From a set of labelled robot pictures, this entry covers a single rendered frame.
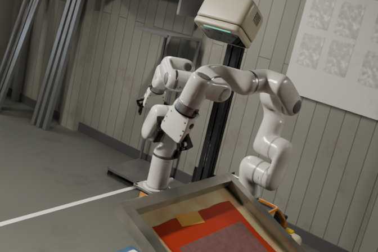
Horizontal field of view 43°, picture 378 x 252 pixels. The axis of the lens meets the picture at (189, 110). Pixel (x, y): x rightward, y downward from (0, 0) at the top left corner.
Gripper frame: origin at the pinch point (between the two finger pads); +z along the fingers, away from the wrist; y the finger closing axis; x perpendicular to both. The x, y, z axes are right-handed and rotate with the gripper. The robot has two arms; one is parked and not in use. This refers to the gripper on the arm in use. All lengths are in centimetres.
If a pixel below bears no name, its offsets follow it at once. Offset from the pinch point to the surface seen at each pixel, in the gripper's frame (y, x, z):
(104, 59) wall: 318, -293, 146
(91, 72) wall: 329, -293, 172
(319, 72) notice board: 76, -300, 11
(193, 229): -26.1, 6.1, 10.6
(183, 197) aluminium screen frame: -15.9, 2.4, 7.6
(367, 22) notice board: 63, -301, -47
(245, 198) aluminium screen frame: -24.1, -25.5, 7.9
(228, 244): -35.4, -2.6, 11.5
